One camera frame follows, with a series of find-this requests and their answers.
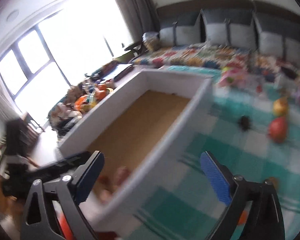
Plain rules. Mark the grey sofa cushion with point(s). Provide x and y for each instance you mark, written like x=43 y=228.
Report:
x=278 y=37
x=230 y=27
x=181 y=30

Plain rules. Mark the small dark fruit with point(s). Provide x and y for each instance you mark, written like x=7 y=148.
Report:
x=244 y=123

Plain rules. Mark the colourful patterned sofa cover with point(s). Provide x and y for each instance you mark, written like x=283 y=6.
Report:
x=216 y=57

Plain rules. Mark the white cardboard box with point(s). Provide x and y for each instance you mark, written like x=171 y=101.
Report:
x=146 y=125

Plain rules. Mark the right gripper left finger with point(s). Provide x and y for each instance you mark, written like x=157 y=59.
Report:
x=39 y=217

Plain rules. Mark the yellow onion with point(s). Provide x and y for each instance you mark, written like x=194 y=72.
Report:
x=280 y=107

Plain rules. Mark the small orange tangerine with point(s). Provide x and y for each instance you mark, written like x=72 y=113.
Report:
x=243 y=218

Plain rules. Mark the teal checked tablecloth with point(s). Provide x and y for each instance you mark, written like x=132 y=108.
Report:
x=184 y=206

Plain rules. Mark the red orange apple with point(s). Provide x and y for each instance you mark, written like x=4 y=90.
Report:
x=278 y=129

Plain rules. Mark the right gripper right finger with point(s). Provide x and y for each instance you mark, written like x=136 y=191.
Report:
x=265 y=219

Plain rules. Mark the gold fruit tray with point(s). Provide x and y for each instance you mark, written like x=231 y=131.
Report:
x=87 y=102

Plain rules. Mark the pink snack bag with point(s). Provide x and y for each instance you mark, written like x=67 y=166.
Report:
x=233 y=77

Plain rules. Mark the plastic snack bag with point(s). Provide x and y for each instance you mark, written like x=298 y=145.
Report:
x=151 y=41

